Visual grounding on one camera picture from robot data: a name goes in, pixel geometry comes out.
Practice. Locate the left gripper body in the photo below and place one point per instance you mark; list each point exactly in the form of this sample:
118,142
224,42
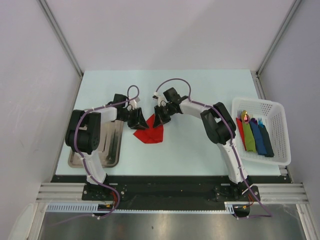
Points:
130,115

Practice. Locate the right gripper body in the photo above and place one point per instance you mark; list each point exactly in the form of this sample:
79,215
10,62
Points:
164,112

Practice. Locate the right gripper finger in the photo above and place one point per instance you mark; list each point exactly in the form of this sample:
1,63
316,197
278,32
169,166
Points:
165,118
157,121

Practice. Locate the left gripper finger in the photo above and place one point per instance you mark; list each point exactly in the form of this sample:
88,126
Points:
141,122
132,124

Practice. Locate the red paper napkin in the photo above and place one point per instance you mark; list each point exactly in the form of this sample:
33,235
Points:
152,135

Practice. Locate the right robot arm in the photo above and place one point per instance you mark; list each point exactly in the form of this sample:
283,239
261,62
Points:
218,125

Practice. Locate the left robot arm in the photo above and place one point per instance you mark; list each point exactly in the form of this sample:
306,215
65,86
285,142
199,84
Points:
94,118

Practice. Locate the red napkin in basket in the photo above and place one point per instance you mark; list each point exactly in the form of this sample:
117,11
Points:
241,131

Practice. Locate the green rolled napkin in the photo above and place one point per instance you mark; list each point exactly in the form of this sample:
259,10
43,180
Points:
249,140

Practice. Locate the dark navy rolled napkin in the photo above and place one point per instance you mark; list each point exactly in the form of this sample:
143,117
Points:
266,139

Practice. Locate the blue rolled napkin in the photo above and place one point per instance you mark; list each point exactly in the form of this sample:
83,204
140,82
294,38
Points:
259,143

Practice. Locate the metal tray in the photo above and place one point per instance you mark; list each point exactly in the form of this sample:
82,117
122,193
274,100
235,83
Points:
107,142

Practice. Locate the white plastic basket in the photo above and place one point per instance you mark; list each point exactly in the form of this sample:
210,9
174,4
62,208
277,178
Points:
273,117

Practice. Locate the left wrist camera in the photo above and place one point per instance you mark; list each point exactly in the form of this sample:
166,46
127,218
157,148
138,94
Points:
134,103

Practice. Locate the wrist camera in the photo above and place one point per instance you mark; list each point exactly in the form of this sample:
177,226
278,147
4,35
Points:
157,97
134,103

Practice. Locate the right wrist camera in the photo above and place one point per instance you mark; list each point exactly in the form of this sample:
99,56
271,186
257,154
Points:
157,97

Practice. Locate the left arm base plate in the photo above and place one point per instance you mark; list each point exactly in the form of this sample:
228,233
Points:
93,192

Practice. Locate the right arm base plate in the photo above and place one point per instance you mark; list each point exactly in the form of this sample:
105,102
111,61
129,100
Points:
228,193

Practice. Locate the white cable duct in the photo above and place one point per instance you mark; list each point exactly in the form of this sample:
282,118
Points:
99,208

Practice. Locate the aluminium frame rail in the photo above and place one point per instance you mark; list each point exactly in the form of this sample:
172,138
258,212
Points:
270,193

